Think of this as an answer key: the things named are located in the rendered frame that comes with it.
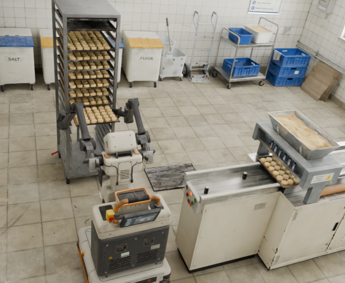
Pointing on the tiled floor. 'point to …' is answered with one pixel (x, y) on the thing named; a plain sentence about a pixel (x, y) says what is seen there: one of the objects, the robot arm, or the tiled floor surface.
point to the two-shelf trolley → (249, 58)
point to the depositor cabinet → (311, 222)
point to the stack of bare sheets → (168, 176)
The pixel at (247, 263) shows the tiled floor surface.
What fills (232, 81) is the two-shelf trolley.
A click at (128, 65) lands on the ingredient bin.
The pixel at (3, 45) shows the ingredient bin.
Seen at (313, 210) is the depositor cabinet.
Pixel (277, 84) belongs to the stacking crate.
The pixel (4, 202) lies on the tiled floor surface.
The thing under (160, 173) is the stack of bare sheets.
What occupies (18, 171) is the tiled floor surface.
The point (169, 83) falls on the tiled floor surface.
